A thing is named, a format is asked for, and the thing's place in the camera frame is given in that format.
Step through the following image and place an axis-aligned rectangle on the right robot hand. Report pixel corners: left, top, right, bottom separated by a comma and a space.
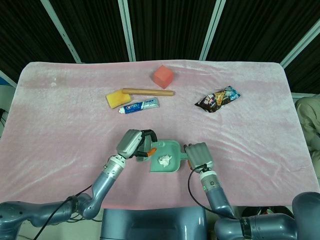
183, 142, 215, 173

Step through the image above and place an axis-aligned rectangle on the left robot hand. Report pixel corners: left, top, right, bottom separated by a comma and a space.
116, 128, 158, 162

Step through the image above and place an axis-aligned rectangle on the green dustpan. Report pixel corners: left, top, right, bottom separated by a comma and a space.
149, 139, 188, 174

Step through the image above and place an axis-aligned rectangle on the green hand broom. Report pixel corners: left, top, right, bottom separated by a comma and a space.
136, 139, 166, 163

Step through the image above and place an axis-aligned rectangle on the blue white toothpaste tube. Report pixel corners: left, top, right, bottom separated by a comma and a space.
117, 97, 160, 115

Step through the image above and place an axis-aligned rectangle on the yellow sponge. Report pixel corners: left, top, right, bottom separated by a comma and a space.
105, 90, 132, 109

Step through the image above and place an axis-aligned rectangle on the wooden rolling stick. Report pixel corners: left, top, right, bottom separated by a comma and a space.
122, 87, 175, 97

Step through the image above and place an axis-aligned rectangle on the pink velvet cloth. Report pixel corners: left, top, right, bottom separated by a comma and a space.
0, 59, 317, 211

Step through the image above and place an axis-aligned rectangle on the dark snack bag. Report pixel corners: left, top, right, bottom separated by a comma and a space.
194, 85, 241, 114

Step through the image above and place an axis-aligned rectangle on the red foam cube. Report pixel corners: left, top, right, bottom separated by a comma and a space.
152, 64, 175, 90

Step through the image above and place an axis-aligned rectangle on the blue-grey robot torso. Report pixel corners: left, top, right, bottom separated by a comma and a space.
99, 207, 208, 240

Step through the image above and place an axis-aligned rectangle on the person in beige clothing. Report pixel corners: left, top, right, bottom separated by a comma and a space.
294, 96, 320, 153

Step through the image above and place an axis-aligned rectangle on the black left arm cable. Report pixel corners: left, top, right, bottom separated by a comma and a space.
32, 184, 93, 240

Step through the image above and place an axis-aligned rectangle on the white frame post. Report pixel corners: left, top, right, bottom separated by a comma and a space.
117, 0, 137, 62
0, 69, 18, 88
279, 18, 320, 68
199, 0, 227, 61
39, 0, 82, 63

